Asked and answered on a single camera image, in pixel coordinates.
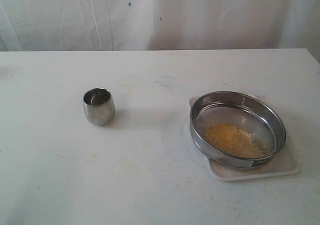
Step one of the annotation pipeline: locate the rounded steel cup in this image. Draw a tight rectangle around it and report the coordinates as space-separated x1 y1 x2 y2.
83 87 116 126

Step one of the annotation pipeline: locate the yellow white grain mix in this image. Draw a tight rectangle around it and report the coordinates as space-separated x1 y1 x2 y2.
204 123 272 159

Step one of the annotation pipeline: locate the round steel sieve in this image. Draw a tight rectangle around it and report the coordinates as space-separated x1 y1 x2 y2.
189 91 287 169

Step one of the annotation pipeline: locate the white plastic tray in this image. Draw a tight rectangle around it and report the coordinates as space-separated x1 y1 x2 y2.
188 92 302 182

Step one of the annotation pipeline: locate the white curtain backdrop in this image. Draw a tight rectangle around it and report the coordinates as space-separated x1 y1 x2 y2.
0 0 320 51

